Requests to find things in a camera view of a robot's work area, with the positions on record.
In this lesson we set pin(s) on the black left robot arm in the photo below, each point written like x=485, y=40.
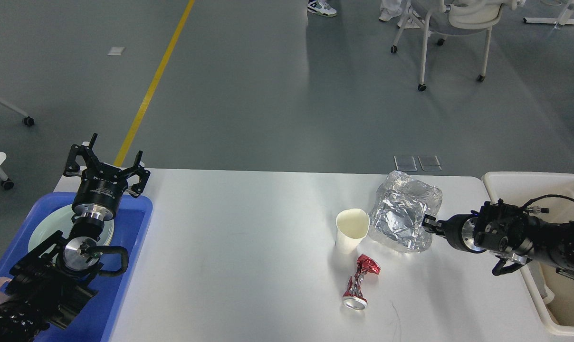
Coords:
x=50, y=285

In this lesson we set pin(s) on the crushed red soda can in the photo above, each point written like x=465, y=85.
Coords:
x=353, y=297

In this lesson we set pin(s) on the beige plastic bin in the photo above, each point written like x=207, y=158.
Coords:
x=552, y=294

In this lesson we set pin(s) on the floor socket cover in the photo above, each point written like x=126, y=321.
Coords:
x=405, y=163
x=429, y=163

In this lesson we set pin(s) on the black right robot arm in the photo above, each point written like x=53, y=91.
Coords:
x=514, y=234

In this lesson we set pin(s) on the floor socket cover right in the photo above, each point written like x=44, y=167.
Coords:
x=429, y=163

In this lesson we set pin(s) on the white sneaker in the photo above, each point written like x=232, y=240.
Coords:
x=321, y=8

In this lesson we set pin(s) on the aluminium foil tray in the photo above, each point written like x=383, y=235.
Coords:
x=396, y=217

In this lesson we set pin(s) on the white shoe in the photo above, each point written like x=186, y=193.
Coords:
x=388, y=14
x=408, y=23

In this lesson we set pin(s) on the light green plate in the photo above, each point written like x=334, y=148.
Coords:
x=61, y=220

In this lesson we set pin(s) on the floor socket cover left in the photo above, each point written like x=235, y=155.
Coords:
x=405, y=163

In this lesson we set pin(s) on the white paper cup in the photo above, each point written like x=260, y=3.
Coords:
x=352, y=225

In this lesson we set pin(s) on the white frame base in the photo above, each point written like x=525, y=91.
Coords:
x=563, y=19

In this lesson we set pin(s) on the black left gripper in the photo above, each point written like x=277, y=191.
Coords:
x=98, y=197

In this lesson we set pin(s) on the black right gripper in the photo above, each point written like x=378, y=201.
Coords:
x=458, y=231

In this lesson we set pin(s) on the white chair leg with caster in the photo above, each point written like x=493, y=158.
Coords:
x=27, y=120

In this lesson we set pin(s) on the white office chair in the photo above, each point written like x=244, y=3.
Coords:
x=456, y=18

